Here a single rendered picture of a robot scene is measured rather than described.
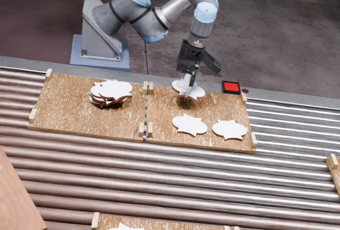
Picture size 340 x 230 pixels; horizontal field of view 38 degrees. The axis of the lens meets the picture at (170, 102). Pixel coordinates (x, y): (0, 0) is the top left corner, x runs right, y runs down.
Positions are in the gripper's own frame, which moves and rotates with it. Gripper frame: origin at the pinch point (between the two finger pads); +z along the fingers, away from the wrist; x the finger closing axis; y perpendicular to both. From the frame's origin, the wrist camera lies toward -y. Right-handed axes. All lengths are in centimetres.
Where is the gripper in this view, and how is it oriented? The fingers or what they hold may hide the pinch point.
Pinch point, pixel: (188, 88)
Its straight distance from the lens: 191.8
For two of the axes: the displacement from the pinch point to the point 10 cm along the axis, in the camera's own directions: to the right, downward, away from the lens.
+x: -0.7, 5.8, -8.1
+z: -2.2, 7.8, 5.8
